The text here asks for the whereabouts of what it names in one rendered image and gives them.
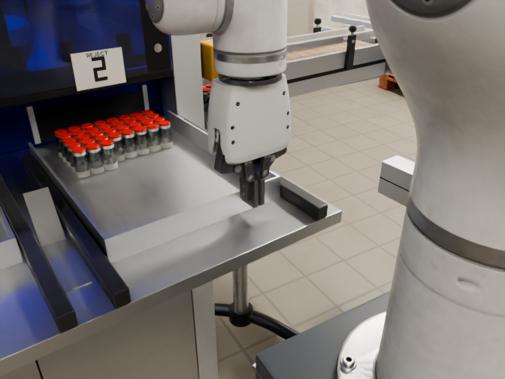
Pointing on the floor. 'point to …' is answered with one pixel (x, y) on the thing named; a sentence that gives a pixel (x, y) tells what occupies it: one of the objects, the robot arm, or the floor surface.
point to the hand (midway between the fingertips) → (252, 189)
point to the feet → (240, 319)
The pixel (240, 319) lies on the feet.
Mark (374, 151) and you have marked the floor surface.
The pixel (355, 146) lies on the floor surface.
